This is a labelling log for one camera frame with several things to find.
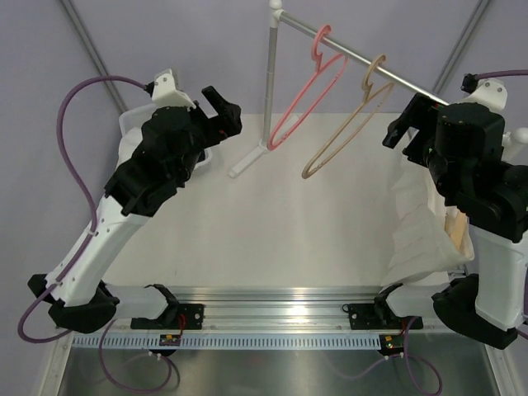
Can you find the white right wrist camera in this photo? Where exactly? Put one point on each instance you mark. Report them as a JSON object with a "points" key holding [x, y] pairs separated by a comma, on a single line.
{"points": [[489, 92]]}

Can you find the white satin garment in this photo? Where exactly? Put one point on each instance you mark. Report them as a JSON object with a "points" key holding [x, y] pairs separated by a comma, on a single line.
{"points": [[128, 144]]}

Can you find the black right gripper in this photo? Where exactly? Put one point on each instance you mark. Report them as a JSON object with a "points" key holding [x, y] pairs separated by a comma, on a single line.
{"points": [[422, 115]]}

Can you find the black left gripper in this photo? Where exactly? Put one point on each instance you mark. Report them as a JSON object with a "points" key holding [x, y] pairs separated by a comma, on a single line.
{"points": [[225, 124]]}

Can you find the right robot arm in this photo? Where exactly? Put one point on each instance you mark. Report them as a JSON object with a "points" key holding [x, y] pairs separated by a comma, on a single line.
{"points": [[461, 146]]}

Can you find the white slotted cable duct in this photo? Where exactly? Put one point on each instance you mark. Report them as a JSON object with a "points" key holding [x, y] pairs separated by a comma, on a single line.
{"points": [[249, 342]]}

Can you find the silver clothes rack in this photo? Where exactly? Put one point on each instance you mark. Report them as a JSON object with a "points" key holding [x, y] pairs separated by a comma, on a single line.
{"points": [[515, 141]]}

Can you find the cream white garment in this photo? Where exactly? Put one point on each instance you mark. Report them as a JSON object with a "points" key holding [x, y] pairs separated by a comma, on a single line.
{"points": [[421, 245]]}

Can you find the aluminium mounting rail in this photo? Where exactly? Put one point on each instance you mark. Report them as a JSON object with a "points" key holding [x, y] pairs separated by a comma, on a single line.
{"points": [[245, 308]]}

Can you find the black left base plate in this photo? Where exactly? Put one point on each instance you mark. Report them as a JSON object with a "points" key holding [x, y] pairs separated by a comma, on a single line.
{"points": [[188, 316]]}

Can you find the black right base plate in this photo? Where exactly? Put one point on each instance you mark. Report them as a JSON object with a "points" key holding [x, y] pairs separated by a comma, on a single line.
{"points": [[374, 316]]}

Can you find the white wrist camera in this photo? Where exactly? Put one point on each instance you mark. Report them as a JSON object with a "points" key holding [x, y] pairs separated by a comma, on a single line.
{"points": [[164, 92], [489, 92]]}

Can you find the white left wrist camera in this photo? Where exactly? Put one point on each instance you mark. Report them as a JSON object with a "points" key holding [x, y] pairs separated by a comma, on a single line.
{"points": [[164, 92]]}

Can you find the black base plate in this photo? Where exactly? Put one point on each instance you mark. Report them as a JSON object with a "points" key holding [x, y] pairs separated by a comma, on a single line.
{"points": [[188, 316], [374, 316]]}

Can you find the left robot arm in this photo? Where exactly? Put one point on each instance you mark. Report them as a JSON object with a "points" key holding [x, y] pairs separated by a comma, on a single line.
{"points": [[132, 196]]}

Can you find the white plastic basket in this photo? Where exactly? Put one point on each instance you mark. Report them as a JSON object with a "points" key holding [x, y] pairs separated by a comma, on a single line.
{"points": [[139, 115]]}

